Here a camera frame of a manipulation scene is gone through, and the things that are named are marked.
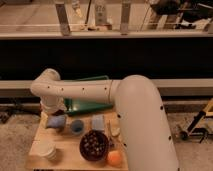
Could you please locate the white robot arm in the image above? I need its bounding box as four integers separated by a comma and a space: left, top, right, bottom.
30, 68, 180, 171

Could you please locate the yellow black stand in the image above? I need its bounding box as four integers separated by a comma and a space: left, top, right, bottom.
179, 98, 213, 142

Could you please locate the grey rectangular sponge block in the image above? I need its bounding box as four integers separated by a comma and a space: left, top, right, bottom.
92, 115, 105, 131

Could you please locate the wooden spoon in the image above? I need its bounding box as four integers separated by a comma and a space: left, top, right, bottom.
112, 128, 120, 137

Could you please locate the blue plastic cup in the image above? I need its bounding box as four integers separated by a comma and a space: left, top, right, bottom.
70, 120, 84, 135

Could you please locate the dark bowl with beans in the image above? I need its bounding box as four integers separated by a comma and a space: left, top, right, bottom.
79, 130, 109, 162

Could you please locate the orange ball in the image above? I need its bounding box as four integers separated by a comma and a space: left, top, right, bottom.
107, 150, 122, 166

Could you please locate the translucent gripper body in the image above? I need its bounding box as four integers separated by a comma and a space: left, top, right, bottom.
40, 97, 66, 115

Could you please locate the green plastic tray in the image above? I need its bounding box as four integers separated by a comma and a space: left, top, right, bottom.
63, 75, 114, 116

